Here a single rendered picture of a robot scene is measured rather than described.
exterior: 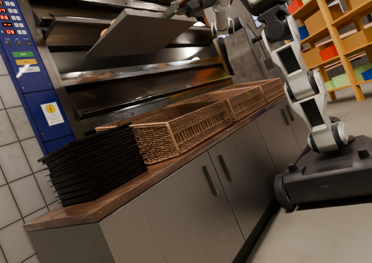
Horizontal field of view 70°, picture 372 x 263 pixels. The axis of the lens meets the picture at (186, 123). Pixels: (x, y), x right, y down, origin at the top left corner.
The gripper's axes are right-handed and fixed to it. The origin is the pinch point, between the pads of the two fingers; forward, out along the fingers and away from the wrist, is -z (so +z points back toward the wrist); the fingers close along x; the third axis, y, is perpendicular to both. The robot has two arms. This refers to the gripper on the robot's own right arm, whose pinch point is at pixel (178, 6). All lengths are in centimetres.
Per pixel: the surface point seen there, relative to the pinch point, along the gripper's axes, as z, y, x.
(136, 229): -58, -29, 74
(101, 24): -30, 35, -19
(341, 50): 285, 167, 50
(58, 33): -53, 30, -18
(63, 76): -60, 33, 3
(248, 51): 319, 407, -39
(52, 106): -70, 23, 17
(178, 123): -24, -1, 50
